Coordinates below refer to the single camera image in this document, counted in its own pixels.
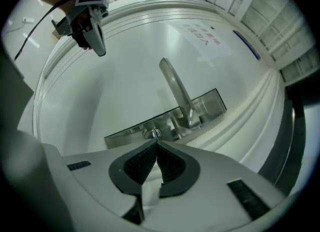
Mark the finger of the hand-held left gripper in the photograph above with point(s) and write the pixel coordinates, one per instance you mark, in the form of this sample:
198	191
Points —
96	38

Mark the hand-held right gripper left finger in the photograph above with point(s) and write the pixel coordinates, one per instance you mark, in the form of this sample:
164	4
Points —
105	161

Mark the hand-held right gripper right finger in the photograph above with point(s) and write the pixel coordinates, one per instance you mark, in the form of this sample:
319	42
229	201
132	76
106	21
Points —
215	173

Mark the steel door lock plate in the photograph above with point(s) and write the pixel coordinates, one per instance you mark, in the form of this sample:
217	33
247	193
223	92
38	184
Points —
130	133

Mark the white door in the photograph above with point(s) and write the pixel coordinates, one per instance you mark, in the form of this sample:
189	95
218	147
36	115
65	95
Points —
120	81

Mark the person's left hand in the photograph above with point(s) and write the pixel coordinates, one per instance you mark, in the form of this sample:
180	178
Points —
82	41

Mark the paper sign with red print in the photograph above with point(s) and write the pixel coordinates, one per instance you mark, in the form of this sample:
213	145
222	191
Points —
203	37

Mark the white lattice partition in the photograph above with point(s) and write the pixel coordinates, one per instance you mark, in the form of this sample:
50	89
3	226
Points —
265	11

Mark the blue wall sign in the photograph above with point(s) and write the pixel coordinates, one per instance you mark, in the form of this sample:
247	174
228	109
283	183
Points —
247	44

